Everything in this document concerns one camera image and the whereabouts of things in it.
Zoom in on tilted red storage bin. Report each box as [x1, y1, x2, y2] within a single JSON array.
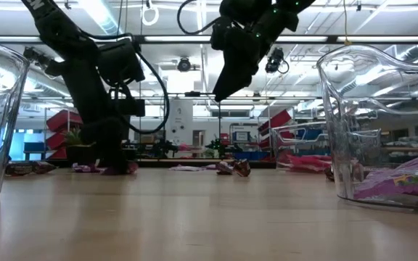
[[258, 108, 292, 149]]

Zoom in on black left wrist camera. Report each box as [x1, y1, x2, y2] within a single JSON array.
[[97, 38, 147, 88]]

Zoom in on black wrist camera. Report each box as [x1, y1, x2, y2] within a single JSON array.
[[210, 16, 239, 51], [97, 38, 147, 88]]

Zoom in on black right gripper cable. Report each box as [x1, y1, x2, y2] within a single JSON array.
[[176, 0, 224, 36]]

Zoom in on small red storage bin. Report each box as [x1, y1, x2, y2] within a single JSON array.
[[46, 132, 68, 160]]

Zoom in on black ceiling device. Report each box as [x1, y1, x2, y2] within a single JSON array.
[[22, 46, 58, 77]]

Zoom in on black hanging device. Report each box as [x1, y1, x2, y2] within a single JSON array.
[[265, 46, 290, 75]]

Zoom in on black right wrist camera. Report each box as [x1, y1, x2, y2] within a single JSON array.
[[210, 16, 239, 51]]

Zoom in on blue storage bins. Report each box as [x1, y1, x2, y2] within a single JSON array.
[[232, 150, 271, 162]]

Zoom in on black dome camera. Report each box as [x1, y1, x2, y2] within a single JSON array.
[[176, 57, 193, 73]]

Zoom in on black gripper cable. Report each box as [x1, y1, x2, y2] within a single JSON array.
[[80, 31, 171, 136], [176, 0, 224, 36]]

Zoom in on large red storage bin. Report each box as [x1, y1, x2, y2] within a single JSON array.
[[46, 109, 85, 132]]

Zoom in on white hanging ring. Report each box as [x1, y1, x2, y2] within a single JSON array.
[[142, 0, 160, 27]]

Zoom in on yellow hanging cord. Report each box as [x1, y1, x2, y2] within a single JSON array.
[[342, 0, 352, 47]]

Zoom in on red candy pack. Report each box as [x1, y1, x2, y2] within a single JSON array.
[[292, 154, 332, 164], [284, 161, 332, 173], [276, 150, 295, 171]]

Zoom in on small potted green plant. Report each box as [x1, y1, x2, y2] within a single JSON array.
[[63, 126, 97, 166]]

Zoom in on clear plastic bin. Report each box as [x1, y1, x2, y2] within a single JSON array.
[[269, 121, 332, 173], [316, 43, 418, 212], [0, 38, 31, 199]]

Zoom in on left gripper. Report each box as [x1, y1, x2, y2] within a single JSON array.
[[62, 57, 147, 174]]

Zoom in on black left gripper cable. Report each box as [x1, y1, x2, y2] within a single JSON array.
[[80, 31, 171, 136]]

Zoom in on small brown chocolate bar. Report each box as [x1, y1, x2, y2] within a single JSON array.
[[30, 160, 58, 175], [324, 165, 337, 183], [4, 161, 33, 178], [215, 160, 234, 176], [232, 158, 253, 178]]

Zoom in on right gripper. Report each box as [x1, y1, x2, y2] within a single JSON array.
[[213, 0, 300, 103]]

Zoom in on white pillar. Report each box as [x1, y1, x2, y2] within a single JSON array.
[[165, 98, 194, 146]]

